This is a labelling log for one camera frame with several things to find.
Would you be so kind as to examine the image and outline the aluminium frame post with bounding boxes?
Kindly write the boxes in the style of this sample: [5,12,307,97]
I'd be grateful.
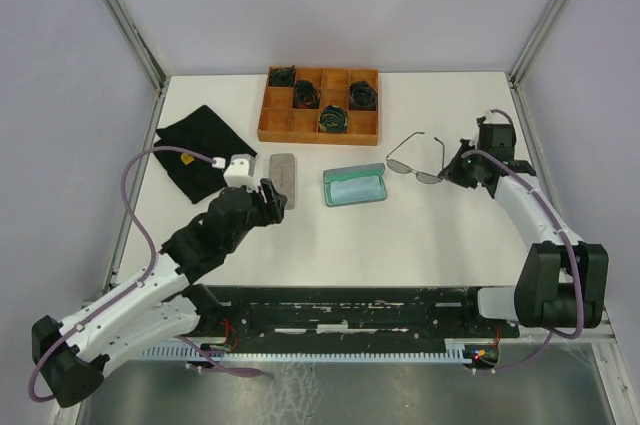
[103,0,166,89]
[507,0,601,89]

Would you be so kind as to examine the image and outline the white slotted cable duct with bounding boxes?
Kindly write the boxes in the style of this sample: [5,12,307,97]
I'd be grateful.
[139,337,476,361]

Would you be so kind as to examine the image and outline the right electronics board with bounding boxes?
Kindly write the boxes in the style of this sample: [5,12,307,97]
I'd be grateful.
[472,346,500,367]

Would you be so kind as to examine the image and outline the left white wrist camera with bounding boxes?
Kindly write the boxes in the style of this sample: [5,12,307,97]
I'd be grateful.
[223,154,257,192]

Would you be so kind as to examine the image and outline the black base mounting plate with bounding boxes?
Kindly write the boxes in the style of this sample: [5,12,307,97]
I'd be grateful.
[189,286,520,353]

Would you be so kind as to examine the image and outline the thin-frame glasses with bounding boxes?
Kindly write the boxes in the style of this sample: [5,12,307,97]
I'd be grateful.
[385,131,443,185]

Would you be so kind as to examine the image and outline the left aluminium frame post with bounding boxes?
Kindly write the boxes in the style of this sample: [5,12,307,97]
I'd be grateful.
[103,0,166,89]

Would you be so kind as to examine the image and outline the blue glasses case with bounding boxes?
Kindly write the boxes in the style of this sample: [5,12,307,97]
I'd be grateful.
[323,163,387,208]

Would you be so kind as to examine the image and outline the black cloth pouch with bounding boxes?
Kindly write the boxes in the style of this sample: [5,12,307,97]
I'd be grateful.
[154,105,257,204]

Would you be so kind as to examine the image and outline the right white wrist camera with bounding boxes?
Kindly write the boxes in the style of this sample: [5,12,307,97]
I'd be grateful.
[476,110,504,126]

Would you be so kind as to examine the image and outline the right aluminium frame post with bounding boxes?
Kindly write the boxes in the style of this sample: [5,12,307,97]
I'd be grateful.
[507,0,601,89]

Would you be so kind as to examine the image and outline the grey glasses case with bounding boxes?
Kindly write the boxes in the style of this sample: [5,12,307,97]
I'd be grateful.
[268,153,297,210]

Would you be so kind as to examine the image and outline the wooden compartment tray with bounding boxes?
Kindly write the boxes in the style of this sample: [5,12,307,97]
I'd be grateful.
[257,65,381,146]

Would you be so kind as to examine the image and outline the purple cable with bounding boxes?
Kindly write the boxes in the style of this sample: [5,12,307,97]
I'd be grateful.
[459,108,586,371]
[28,145,226,402]

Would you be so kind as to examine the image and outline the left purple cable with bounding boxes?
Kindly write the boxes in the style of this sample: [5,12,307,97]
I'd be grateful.
[28,145,226,402]

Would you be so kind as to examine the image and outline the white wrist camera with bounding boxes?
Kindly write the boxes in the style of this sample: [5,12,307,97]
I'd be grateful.
[476,110,504,126]
[223,154,257,192]

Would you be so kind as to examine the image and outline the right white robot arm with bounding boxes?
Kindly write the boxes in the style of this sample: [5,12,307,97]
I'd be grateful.
[440,120,609,338]

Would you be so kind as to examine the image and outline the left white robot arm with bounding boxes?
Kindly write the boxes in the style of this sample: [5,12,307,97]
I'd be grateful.
[28,179,287,408]

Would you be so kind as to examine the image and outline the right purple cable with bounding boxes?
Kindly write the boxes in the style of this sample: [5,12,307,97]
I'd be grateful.
[459,108,586,371]

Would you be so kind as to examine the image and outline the red wires left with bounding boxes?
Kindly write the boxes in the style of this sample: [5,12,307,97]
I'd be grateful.
[219,317,241,351]

